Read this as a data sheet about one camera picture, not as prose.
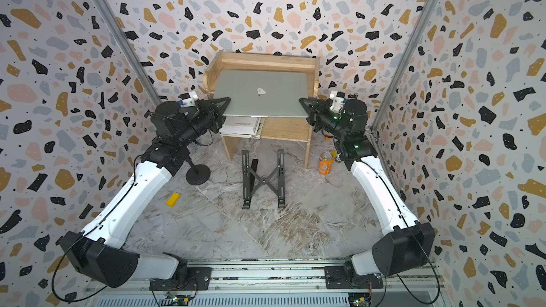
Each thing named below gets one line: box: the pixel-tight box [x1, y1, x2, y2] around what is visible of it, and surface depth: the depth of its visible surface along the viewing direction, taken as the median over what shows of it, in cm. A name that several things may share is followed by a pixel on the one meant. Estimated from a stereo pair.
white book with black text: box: [218, 115, 261, 136], surface depth 85 cm
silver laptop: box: [213, 69, 310, 118], surface depth 68 cm
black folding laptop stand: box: [241, 149, 286, 210], surface depth 94 cm
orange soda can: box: [317, 151, 335, 176], surface depth 99 cm
